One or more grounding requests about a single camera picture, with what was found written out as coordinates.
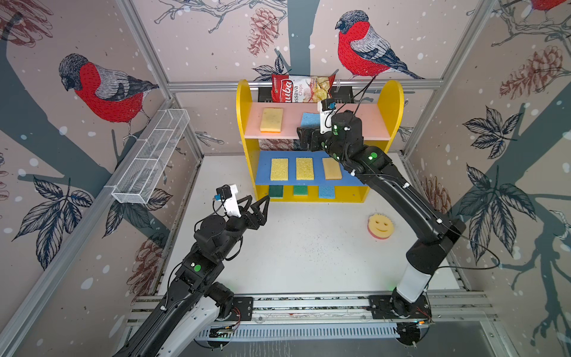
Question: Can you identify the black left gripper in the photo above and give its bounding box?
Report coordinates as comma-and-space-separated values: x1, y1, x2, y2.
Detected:
215, 193, 269, 260

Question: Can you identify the blue sponge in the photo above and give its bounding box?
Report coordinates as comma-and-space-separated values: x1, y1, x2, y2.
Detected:
300, 112, 321, 128
318, 186, 336, 200

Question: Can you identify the dark green sponge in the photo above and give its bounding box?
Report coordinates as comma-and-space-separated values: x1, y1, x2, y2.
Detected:
269, 185, 284, 199

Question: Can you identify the tan sponge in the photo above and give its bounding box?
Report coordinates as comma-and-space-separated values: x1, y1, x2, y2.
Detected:
260, 108, 283, 133

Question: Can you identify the orange yellow sponge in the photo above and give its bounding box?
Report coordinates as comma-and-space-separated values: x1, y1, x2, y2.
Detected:
322, 157, 343, 181

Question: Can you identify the light green sponge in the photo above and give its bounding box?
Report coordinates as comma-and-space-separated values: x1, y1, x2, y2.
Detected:
293, 185, 309, 196

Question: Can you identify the round smiley face sponge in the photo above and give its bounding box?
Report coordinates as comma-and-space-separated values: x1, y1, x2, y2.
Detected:
367, 214, 395, 239

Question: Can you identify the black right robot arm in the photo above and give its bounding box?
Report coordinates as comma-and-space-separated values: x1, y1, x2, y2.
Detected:
297, 99, 465, 318

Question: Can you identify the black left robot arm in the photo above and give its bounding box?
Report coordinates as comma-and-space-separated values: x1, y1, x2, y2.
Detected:
116, 196, 270, 356

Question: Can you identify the yellow shelf unit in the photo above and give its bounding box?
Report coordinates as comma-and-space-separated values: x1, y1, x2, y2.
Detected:
236, 80, 404, 203

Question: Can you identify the red cassava chips bag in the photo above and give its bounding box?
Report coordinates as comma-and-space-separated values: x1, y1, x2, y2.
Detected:
272, 74, 335, 103

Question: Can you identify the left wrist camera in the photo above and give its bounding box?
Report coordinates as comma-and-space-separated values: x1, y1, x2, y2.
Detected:
216, 184, 241, 217

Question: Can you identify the black wire basket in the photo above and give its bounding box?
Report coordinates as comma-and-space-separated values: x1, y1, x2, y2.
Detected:
257, 86, 355, 104

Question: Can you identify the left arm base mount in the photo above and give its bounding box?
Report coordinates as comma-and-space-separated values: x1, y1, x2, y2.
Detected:
207, 283, 254, 322

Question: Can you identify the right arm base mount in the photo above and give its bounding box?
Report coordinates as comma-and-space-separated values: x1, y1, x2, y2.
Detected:
367, 295, 432, 320

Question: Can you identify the aluminium rail frame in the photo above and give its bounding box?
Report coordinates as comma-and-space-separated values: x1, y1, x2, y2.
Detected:
126, 291, 496, 327

